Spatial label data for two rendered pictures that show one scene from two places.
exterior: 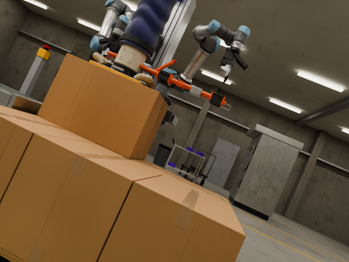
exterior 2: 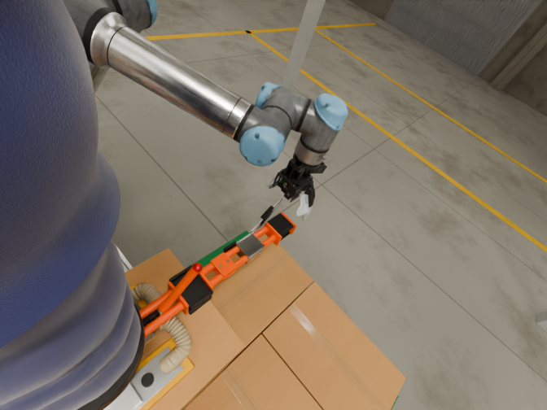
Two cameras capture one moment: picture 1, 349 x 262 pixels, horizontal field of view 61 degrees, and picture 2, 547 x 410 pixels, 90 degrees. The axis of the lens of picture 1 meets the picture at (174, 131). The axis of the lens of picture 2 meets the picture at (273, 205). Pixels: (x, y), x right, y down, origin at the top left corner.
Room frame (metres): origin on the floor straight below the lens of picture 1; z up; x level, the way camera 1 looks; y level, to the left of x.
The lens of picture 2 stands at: (1.63, 0.41, 1.81)
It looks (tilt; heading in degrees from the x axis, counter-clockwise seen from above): 48 degrees down; 288
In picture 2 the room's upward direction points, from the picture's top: 25 degrees clockwise
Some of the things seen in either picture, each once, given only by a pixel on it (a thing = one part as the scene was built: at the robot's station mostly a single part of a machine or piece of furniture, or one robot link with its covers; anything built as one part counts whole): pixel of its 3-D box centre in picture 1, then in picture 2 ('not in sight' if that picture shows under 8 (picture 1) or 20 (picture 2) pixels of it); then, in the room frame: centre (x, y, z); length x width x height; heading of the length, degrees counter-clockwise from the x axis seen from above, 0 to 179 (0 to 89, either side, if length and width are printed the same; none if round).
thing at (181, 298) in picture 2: (164, 77); (190, 289); (1.81, 0.19, 1.07); 0.10 x 0.08 x 0.06; 172
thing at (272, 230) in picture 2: (216, 99); (279, 228); (1.76, -0.15, 1.07); 0.08 x 0.07 x 0.05; 82
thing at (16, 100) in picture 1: (48, 110); not in sight; (1.91, 0.79, 0.58); 0.70 x 0.03 x 0.06; 171
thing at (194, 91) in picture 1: (196, 91); (249, 248); (1.78, -0.02, 1.07); 0.07 x 0.07 x 0.04; 82
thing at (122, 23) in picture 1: (122, 23); not in sight; (2.15, 0.68, 1.38); 0.09 x 0.08 x 0.11; 34
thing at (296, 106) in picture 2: (230, 38); (280, 110); (1.87, -0.08, 1.49); 0.11 x 0.11 x 0.08; 20
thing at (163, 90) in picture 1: (161, 89); not in sight; (2.40, 0.24, 1.09); 0.15 x 0.15 x 0.10
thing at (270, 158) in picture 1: (257, 171); not in sight; (8.30, -2.60, 1.08); 1.65 x 1.27 x 2.16; 172
